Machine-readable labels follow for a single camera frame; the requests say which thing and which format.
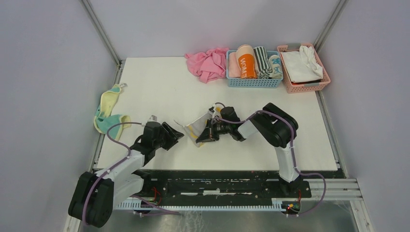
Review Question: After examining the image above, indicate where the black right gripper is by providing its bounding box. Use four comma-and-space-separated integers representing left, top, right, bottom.
197, 118, 232, 144

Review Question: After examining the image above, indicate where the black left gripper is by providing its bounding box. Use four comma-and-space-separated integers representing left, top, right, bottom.
153, 122, 184, 150

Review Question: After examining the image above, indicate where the yellow grey patterned towel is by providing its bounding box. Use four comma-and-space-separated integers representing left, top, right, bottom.
174, 111, 220, 147

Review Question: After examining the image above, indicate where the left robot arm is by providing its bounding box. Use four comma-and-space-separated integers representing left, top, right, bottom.
68, 121, 184, 228

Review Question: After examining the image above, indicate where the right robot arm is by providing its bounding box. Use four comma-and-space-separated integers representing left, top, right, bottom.
195, 103, 303, 197

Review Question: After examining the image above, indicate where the pale yellow teal towel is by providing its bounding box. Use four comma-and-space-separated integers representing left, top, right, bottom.
93, 83, 131, 134

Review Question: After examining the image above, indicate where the blue plastic basket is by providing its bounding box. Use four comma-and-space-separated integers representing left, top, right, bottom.
226, 50, 284, 88

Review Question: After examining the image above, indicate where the pale pink rolled towel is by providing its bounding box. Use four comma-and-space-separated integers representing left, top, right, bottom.
228, 52, 241, 78

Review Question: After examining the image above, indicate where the crumpled pink towel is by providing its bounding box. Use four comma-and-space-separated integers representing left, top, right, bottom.
184, 47, 229, 84

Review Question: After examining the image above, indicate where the black white striped rolled towel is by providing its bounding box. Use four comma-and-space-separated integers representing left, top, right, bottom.
253, 46, 273, 79

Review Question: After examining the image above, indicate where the orange rolled towel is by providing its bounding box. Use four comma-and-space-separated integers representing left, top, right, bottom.
236, 44, 257, 79

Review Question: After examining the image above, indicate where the pink plastic basket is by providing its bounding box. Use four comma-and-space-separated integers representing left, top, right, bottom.
277, 43, 331, 93

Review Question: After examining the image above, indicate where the white teal rolled towel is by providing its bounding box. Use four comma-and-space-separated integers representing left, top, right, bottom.
268, 55, 283, 79

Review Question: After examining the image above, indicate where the white folded cloth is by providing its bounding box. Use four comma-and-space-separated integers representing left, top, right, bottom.
281, 45, 323, 83

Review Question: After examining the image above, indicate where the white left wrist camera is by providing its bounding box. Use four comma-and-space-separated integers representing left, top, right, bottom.
147, 115, 158, 123

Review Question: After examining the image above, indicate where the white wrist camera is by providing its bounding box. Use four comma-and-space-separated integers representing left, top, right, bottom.
147, 115, 158, 123
208, 106, 221, 117

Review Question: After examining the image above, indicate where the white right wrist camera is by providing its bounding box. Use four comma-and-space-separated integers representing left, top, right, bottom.
208, 106, 221, 117

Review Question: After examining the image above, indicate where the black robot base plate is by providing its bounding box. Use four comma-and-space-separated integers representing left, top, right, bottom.
91, 170, 347, 207

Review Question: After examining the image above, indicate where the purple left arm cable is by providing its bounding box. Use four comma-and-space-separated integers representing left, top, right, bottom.
82, 121, 180, 227

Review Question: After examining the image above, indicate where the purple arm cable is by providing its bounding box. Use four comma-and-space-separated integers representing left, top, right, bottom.
82, 121, 180, 227
210, 102, 327, 217

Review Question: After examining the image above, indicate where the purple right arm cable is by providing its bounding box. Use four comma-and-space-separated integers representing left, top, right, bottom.
210, 102, 327, 217

